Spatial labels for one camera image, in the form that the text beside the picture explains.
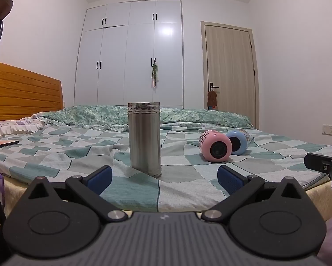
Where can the pink cup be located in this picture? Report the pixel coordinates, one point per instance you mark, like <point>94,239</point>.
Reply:
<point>216,149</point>

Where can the green floral quilt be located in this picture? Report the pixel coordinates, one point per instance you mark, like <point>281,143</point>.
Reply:
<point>182,115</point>

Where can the brown hanging bag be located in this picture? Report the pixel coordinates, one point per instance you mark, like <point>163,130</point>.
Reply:
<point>212,99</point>

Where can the white wardrobe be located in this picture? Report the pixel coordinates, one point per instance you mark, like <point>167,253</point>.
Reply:
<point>127,61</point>

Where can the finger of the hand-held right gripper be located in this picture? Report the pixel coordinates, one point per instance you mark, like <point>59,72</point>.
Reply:
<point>319,161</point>

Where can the green hanging ornament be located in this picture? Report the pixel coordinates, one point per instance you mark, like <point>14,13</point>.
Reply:
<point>154,72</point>

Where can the checkered bed sheet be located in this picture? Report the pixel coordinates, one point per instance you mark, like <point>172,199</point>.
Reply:
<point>71,155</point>

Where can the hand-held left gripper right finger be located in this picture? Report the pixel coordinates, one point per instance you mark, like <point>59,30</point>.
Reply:
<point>230,181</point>

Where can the wooden headboard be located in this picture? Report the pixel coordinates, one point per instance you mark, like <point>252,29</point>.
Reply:
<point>22,91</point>

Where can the purple floral pillow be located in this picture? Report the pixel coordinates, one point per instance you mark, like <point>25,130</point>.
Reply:
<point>8,127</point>

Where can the beige wooden door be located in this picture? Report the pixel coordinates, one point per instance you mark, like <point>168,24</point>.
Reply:
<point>229,74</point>

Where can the blue cup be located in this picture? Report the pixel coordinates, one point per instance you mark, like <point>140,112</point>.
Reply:
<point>239,143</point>

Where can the stainless steel cup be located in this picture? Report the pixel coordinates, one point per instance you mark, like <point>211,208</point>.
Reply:
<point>144,141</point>

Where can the beige mattress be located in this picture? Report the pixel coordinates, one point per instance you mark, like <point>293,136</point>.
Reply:
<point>16,191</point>

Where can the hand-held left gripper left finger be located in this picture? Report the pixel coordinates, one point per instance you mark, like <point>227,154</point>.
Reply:
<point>101,180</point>

